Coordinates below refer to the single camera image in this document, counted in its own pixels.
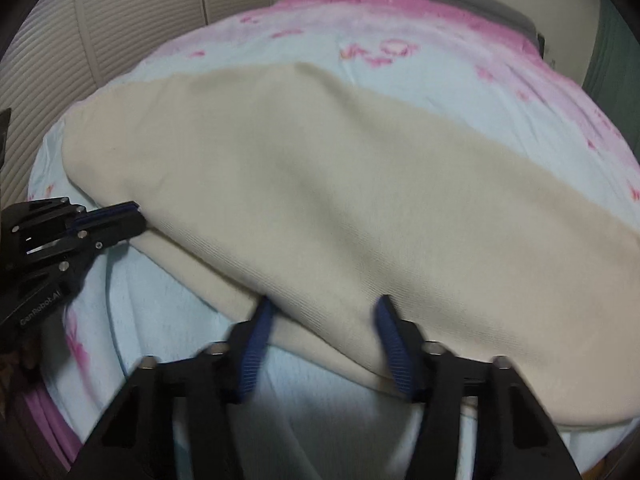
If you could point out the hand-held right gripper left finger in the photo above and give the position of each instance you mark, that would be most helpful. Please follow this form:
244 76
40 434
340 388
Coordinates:
257 340

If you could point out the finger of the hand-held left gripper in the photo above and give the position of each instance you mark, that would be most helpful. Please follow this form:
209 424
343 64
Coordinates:
110 214
120 230

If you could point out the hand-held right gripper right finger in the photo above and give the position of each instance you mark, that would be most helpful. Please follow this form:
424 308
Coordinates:
395 345

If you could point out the cream pants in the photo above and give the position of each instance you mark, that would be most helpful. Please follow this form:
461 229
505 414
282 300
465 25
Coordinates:
325 200

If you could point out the purple bed sheet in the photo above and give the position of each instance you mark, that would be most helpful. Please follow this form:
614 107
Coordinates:
50 425

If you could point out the pink blue floral quilt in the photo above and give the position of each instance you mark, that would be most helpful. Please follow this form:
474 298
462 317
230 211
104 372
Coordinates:
425 75

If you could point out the grey headboard cushion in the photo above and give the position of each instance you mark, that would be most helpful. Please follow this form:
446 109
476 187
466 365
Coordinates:
480 7

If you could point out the green curtain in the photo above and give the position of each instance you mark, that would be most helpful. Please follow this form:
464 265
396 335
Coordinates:
615 70

